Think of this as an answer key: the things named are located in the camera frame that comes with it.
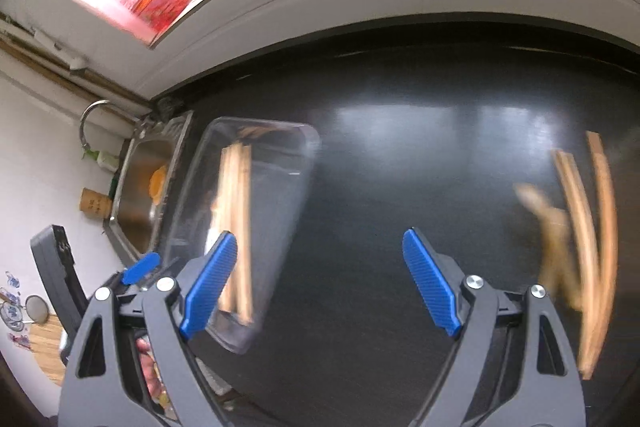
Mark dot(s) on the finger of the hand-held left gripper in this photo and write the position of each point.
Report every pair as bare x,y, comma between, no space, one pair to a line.
141,268

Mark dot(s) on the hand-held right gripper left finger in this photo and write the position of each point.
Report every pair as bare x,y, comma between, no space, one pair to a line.
210,287

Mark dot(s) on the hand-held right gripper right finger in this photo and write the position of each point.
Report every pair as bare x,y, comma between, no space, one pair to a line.
430,287

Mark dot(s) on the pile of wooden chopsticks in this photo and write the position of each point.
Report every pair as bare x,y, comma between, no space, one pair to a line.
235,207

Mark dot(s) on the clear plastic container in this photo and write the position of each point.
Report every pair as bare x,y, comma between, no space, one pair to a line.
280,207

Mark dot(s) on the wooden spoon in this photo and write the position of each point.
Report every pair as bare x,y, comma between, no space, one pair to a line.
547,232

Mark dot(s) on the wooden chopstick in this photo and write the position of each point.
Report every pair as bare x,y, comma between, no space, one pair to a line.
580,227
606,227

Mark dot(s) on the person's left hand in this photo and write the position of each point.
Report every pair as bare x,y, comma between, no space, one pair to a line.
150,377

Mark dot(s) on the small wooden box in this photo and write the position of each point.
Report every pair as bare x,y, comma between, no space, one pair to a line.
96,204

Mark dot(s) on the wooden board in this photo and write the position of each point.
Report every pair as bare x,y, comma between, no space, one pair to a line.
47,354

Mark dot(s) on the stainless steel sink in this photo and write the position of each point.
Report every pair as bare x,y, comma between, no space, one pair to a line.
137,187

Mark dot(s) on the orange sink strainer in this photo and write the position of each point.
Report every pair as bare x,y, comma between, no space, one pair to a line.
157,182

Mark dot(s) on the metal faucet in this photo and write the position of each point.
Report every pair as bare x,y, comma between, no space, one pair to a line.
95,117

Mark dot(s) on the small dark lump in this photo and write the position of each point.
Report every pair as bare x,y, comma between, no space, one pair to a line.
167,104

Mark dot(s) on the blue white wall decoration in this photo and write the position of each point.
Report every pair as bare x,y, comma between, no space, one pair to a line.
11,307

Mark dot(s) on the white and green wall holder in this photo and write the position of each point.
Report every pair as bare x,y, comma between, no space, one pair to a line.
107,159

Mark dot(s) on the wall pipe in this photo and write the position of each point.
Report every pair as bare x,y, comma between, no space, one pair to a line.
60,57

